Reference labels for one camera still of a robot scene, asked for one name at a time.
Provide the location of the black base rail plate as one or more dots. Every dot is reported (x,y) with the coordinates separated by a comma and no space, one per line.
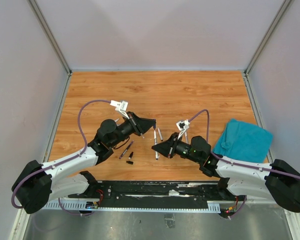
(159,191)

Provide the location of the white pen black end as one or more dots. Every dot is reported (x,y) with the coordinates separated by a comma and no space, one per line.
(160,134)

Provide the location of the grey slotted cable duct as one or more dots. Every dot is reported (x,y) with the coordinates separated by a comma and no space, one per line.
(136,205)

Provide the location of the teal cloth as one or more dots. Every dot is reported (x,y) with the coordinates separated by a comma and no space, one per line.
(244,141)

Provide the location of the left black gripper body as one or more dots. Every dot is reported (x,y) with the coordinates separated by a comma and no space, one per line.
(126,129)

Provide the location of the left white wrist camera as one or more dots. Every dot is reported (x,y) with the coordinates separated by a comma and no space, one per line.
(121,107)

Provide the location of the blue pen cap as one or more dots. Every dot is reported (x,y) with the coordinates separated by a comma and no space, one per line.
(154,126)

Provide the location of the right aluminium frame post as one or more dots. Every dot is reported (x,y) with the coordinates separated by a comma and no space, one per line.
(283,9)

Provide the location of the dark purple pen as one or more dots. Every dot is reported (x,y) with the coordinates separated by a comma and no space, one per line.
(126,149)

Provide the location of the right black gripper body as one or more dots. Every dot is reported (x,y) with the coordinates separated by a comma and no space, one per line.
(181,148)

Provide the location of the white pen black tip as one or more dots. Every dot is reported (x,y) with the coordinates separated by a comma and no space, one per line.
(155,142)

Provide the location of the left aluminium frame post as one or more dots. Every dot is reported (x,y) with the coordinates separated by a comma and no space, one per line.
(49,34)

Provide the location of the aluminium frame post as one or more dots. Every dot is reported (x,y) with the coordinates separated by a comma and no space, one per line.
(49,34)
(283,9)

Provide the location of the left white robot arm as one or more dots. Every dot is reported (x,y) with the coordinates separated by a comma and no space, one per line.
(39,183)

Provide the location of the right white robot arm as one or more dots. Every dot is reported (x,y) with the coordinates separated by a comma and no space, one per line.
(277,181)

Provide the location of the white marker yellow end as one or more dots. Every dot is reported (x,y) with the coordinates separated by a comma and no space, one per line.
(186,137)

